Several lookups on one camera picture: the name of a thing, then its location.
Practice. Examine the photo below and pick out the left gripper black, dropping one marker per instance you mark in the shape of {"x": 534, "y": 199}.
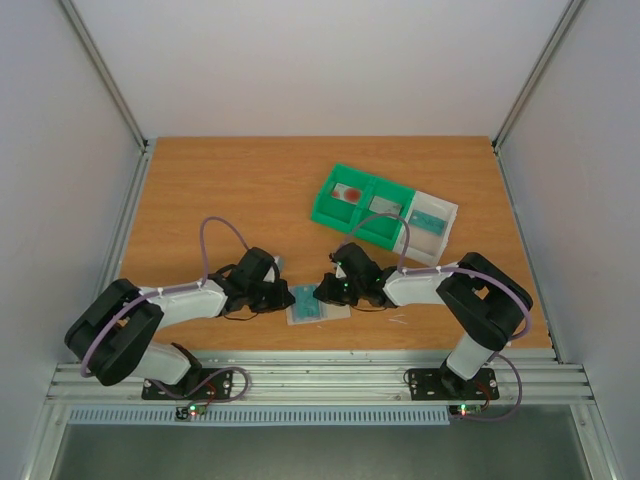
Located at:
{"x": 280, "y": 302}

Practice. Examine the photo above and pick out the slotted grey cable duct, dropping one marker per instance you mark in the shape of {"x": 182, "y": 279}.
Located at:
{"x": 263, "y": 416}

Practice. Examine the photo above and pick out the teal credit card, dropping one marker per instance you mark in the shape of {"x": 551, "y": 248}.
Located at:
{"x": 306, "y": 308}

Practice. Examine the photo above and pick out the right small circuit board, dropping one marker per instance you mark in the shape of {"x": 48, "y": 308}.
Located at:
{"x": 467, "y": 410}

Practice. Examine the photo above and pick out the green two-compartment bin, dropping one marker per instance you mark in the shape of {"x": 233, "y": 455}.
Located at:
{"x": 384, "y": 231}

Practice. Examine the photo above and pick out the left aluminium frame post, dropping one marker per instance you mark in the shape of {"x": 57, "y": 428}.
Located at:
{"x": 81, "y": 30}

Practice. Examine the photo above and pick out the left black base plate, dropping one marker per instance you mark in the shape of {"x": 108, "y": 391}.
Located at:
{"x": 202, "y": 384}

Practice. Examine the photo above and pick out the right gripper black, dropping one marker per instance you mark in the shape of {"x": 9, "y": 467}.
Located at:
{"x": 335, "y": 290}

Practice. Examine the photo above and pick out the small circuit board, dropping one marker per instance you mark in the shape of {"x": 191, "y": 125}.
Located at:
{"x": 467, "y": 410}
{"x": 189, "y": 413}

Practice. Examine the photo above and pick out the grey card in bin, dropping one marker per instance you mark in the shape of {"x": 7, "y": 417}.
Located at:
{"x": 381, "y": 205}

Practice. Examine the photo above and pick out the aluminium front rail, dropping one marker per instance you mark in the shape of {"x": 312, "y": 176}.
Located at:
{"x": 347, "y": 377}

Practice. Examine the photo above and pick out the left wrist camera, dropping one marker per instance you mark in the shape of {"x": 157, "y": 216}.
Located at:
{"x": 274, "y": 272}

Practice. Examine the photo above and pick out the card with red circles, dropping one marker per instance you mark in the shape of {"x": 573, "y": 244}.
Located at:
{"x": 346, "y": 193}

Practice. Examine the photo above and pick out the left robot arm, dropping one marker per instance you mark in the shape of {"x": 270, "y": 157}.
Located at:
{"x": 114, "y": 337}

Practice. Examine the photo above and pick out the beige leather card holder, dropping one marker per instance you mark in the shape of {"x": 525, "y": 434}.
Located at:
{"x": 332, "y": 312}

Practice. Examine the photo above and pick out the left small circuit board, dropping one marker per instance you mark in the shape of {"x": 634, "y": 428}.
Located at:
{"x": 189, "y": 413}

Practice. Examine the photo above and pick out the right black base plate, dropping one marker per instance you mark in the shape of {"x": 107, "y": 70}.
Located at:
{"x": 430, "y": 384}

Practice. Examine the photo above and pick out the aluminium frame post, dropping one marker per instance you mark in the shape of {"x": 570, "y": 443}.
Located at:
{"x": 81, "y": 30}
{"x": 561, "y": 29}

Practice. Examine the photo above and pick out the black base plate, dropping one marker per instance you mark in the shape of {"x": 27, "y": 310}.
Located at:
{"x": 430, "y": 384}
{"x": 202, "y": 384}

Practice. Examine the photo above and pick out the right aluminium frame post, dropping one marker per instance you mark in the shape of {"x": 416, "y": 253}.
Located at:
{"x": 561, "y": 29}

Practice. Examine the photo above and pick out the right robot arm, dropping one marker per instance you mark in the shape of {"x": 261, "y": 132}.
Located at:
{"x": 492, "y": 309}

